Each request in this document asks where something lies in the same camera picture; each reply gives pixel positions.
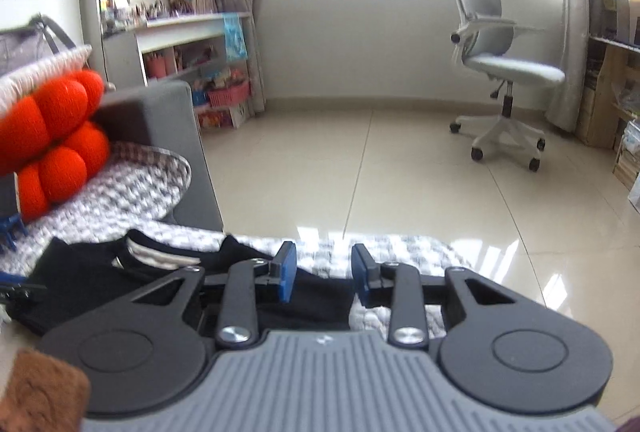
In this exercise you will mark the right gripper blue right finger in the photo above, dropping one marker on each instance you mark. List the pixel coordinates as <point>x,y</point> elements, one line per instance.
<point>367,277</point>

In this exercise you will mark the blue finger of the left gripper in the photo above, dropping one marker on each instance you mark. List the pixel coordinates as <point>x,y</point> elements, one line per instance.
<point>19,293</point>

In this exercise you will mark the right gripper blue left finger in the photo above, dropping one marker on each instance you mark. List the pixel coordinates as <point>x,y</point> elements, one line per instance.
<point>283,270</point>

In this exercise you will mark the cream black raglan sweatshirt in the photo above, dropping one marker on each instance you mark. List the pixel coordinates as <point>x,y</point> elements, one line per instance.
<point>80,277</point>

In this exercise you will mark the blue stool phone stand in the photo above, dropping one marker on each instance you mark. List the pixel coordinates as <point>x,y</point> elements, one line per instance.
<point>8,227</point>

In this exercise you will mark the brown furry patch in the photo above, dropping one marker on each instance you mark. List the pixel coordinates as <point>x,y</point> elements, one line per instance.
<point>43,394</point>

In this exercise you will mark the red flower plush cushion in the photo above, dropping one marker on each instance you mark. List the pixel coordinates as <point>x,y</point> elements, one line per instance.
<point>50,143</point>

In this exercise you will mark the grey checked quilted bedcover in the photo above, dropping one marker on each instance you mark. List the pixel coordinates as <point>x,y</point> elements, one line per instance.
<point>138,186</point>

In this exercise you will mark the grey white pillow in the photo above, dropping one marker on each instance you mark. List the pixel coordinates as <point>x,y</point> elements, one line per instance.
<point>25,80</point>

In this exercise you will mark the white desk with shelves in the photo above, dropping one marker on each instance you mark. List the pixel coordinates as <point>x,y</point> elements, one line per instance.
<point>209,52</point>

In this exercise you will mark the grey diaper bag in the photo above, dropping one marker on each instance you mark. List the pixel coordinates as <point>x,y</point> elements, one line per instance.
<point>31,42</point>

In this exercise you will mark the white grey office chair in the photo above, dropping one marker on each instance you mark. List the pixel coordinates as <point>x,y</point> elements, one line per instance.
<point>481,44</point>

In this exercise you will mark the wooden desk shelf unit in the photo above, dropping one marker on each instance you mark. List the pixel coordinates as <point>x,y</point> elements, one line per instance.
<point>609,113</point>

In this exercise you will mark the right grey curtain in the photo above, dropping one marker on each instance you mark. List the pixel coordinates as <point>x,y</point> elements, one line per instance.
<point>564,106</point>

